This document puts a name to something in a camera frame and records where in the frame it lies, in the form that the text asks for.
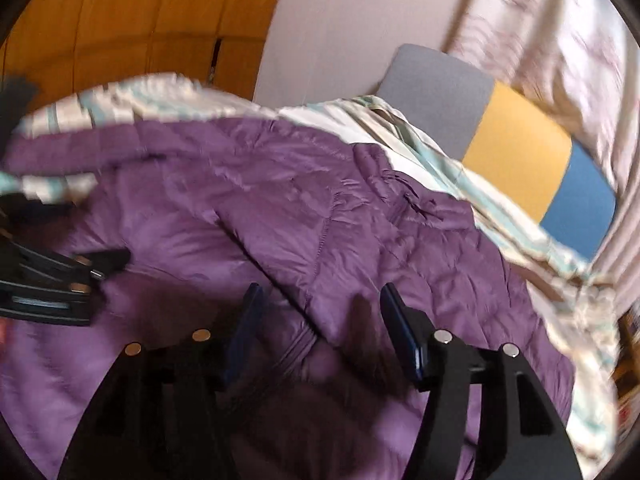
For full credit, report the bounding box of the purple quilted down jacket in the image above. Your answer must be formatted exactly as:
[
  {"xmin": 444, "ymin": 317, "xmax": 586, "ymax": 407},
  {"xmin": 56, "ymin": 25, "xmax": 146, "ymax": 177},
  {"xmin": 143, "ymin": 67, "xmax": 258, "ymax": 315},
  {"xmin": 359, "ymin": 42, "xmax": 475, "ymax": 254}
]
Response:
[{"xmin": 1, "ymin": 117, "xmax": 574, "ymax": 479}]

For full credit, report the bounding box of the grey yellow blue headboard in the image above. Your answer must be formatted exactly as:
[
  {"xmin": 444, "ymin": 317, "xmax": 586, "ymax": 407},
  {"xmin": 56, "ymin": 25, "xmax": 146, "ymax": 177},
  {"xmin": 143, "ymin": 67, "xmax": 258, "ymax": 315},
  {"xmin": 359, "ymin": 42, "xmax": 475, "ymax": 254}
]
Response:
[{"xmin": 376, "ymin": 44, "xmax": 616, "ymax": 261}]

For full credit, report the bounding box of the striped duvet cover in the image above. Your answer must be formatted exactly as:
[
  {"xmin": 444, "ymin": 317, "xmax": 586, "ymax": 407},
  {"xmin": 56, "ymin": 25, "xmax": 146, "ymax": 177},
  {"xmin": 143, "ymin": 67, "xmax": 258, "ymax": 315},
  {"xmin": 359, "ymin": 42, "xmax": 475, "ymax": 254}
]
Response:
[{"xmin": 17, "ymin": 74, "xmax": 620, "ymax": 479}]

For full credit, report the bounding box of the pink patterned curtain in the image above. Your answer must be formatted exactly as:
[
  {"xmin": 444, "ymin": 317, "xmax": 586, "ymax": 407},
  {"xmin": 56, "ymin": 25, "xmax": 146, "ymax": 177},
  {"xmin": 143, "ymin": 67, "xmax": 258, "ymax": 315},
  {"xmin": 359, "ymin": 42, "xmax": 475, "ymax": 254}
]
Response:
[{"xmin": 446, "ymin": 0, "xmax": 639, "ymax": 313}]

